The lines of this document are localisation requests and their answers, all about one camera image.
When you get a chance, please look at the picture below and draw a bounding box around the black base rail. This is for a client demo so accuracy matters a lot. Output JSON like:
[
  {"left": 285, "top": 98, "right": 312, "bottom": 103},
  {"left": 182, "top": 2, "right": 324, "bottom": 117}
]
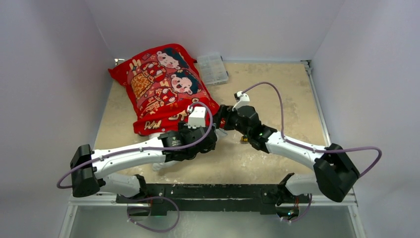
[{"left": 116, "top": 179, "right": 310, "bottom": 218}]

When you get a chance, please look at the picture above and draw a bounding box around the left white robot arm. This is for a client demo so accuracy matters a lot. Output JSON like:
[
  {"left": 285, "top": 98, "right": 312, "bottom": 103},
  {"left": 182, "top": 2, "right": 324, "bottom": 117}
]
[{"left": 70, "top": 125, "right": 217, "bottom": 203}]

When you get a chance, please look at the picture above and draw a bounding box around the red printed pillowcase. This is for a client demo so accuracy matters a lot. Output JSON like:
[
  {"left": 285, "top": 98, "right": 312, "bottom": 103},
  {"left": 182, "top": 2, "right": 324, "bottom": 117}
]
[{"left": 108, "top": 43, "right": 220, "bottom": 136}]

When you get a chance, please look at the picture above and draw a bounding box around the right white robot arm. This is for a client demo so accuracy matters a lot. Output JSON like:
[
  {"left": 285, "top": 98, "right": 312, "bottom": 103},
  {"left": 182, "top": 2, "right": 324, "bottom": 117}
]
[{"left": 213, "top": 105, "right": 360, "bottom": 203}]

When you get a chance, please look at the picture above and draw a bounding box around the clear plastic organizer box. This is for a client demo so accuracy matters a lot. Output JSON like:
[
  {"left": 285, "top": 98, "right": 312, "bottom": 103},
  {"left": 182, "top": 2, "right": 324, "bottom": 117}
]
[{"left": 197, "top": 53, "right": 229, "bottom": 85}]

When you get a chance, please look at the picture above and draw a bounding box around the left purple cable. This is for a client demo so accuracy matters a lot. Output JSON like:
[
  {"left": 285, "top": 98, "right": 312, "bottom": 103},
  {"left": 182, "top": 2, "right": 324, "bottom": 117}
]
[{"left": 56, "top": 102, "right": 214, "bottom": 190}]

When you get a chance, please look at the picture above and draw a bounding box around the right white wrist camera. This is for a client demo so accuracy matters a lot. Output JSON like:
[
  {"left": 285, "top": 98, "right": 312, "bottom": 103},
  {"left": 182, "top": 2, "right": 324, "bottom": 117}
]
[{"left": 232, "top": 91, "right": 250, "bottom": 111}]

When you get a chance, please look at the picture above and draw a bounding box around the white pillow insert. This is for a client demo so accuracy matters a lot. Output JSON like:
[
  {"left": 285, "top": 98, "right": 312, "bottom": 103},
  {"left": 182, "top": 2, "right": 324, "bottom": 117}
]
[{"left": 148, "top": 128, "right": 228, "bottom": 172}]

